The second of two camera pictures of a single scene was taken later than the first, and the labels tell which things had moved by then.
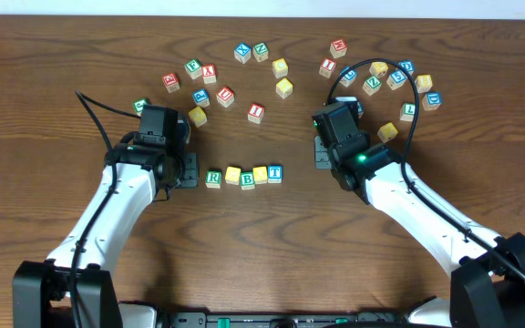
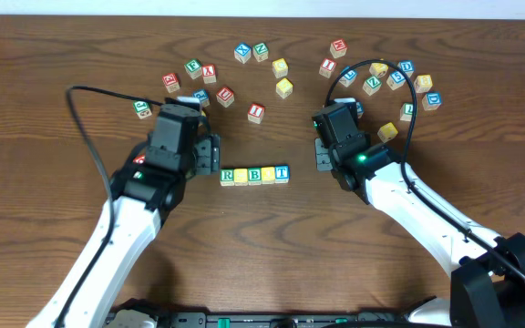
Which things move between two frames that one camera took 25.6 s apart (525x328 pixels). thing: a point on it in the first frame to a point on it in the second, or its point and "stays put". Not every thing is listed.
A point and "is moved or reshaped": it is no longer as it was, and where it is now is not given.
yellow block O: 232,175 is moved or reshaped
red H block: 338,47 stays put
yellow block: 280,67 stays put
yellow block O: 261,175 is moved or reshaped
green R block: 213,179 to 227,177
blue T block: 274,173 is moved or reshaped
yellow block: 284,87 stays put
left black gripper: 190,170 to 208,155
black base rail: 207,320 stays put
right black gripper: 319,153 stays put
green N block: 261,52 stays put
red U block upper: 225,97 stays put
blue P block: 201,97 stays put
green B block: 247,180 is moved or reshaped
